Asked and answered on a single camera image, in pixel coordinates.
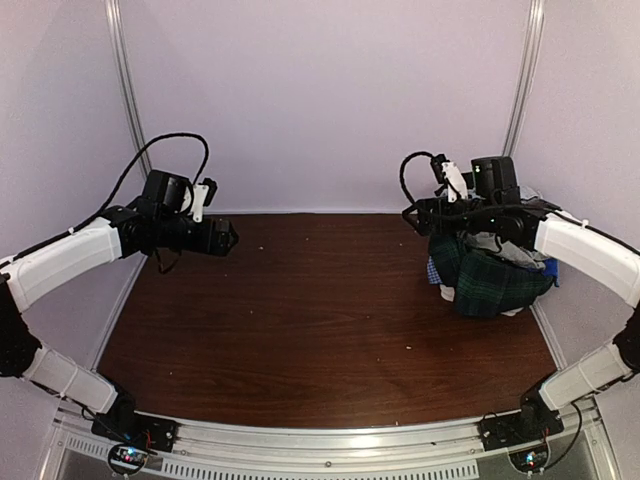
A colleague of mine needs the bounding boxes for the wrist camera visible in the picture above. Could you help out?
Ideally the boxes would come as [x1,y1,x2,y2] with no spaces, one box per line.
[431,154,469,203]
[191,178,218,223]

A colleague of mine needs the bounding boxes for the left aluminium post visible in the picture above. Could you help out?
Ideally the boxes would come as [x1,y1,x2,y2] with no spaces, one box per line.
[104,0,146,151]

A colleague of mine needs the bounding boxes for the right aluminium post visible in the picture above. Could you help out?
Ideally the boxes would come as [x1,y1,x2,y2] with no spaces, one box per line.
[502,0,546,156]

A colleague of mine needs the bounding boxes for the blue checked cloth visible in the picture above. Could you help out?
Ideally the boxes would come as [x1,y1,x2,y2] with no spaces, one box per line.
[426,258,443,285]

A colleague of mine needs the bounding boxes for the left black cable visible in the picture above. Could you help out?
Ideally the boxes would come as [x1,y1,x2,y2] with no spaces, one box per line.
[69,132,210,236]

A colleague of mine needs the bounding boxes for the grey shirt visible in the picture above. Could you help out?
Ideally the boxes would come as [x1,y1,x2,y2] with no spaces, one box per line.
[457,187,554,272]

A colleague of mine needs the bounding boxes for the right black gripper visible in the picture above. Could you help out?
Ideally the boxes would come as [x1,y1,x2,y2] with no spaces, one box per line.
[403,196,500,237]

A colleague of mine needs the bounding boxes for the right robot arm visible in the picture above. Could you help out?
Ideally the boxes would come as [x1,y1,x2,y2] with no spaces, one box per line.
[399,151,639,442]

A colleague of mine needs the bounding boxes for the aluminium front rail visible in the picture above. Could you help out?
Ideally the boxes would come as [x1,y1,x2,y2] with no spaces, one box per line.
[49,389,616,480]

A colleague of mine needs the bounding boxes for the black cable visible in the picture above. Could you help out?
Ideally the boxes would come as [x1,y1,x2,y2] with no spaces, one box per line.
[69,132,210,236]
[397,149,441,206]

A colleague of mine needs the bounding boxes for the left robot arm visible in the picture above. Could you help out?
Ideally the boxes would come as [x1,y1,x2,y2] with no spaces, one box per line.
[1,170,239,444]

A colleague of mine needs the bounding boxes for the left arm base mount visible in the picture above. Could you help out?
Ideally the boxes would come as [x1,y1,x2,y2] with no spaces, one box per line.
[81,392,178,479]

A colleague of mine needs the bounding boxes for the right black cable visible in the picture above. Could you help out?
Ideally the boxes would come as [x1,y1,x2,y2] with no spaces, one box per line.
[397,149,441,206]

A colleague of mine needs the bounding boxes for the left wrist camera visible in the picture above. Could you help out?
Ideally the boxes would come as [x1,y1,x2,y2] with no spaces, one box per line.
[191,178,218,223]

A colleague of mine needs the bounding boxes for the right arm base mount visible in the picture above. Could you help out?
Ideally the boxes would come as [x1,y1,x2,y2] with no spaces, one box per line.
[478,390,564,474]

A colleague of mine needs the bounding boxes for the dark green plaid garment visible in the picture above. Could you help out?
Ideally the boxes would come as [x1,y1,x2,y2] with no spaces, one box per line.
[428,235,553,318]

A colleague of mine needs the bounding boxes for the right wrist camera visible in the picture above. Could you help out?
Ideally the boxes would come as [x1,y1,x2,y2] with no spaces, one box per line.
[431,154,469,203]

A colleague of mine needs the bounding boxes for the aluminium post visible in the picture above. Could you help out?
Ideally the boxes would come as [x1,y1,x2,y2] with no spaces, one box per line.
[104,0,146,151]
[502,0,546,156]

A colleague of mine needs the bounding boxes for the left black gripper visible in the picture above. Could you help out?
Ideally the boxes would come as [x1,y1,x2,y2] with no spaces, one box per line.
[157,215,238,257]

